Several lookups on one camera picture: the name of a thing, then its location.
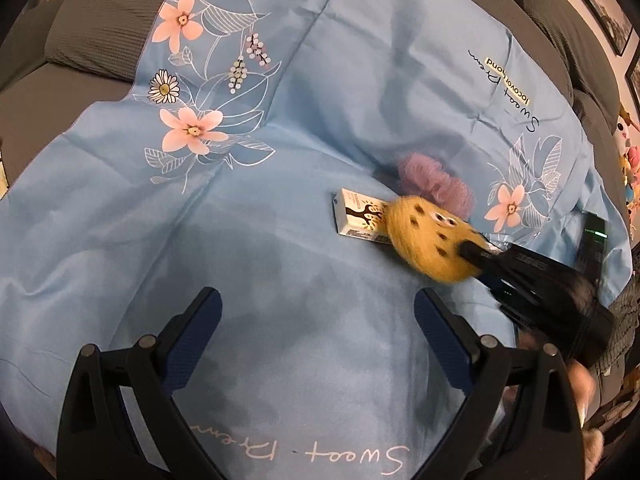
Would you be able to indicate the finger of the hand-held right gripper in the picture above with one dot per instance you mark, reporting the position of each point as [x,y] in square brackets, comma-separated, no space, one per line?
[500,257]
[510,300]

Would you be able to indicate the grey sofa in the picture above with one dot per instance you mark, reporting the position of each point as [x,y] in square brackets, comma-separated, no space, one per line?
[40,110]

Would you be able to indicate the colourful toys on wall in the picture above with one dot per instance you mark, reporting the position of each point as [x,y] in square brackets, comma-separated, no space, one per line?
[631,155]

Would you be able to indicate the framed wall picture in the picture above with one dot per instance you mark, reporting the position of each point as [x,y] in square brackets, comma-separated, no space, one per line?
[600,0]

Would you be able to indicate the black device with green light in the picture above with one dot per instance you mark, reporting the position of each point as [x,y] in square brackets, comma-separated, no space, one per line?
[592,245]

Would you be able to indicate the person's right hand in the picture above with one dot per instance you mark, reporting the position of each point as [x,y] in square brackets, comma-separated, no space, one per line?
[580,385]

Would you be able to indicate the beige fluffy item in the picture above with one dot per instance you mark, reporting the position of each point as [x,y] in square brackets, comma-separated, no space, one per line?
[592,449]

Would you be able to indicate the grey pillow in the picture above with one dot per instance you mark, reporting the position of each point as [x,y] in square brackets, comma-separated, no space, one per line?
[565,35]
[110,15]

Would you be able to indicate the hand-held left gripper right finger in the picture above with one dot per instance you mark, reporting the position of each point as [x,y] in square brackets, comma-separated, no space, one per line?
[442,335]

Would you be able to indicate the grey knitted cloth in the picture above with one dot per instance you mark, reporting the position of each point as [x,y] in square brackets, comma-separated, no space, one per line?
[622,330]

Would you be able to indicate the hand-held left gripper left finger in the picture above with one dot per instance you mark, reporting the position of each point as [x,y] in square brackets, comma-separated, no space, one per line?
[197,330]

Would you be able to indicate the small white patterned box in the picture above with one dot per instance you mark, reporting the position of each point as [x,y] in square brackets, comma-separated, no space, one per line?
[355,215]

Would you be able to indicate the light blue floral blanket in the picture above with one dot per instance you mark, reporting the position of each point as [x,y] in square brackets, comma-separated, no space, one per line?
[300,110]

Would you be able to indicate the yellow cookie plush toy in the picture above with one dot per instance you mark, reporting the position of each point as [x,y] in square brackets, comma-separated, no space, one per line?
[420,240]

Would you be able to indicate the purple fluffy scrunchie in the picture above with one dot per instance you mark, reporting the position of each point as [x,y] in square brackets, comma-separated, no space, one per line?
[440,185]

